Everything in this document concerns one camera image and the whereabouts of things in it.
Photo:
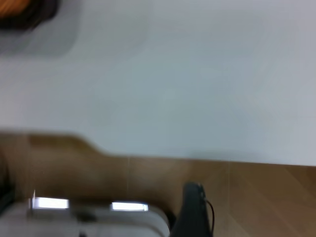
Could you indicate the orange wicker basket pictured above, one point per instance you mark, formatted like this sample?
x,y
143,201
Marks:
x,y
12,6

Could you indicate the black wicker basket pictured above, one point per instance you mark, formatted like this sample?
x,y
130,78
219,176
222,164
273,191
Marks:
x,y
47,12

